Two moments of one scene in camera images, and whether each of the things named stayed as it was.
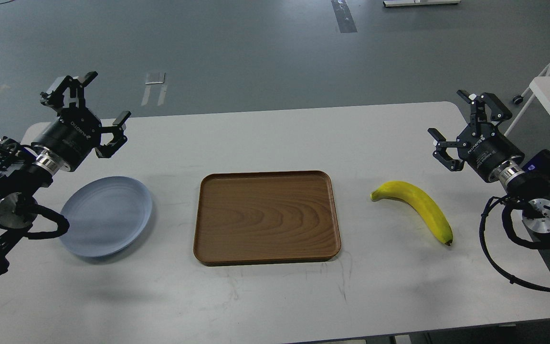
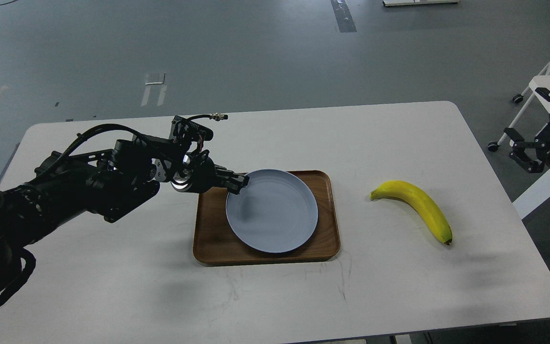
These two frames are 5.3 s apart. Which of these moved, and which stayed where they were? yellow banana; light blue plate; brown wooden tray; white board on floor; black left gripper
Moved: light blue plate; black left gripper
Stayed: white board on floor; yellow banana; brown wooden tray
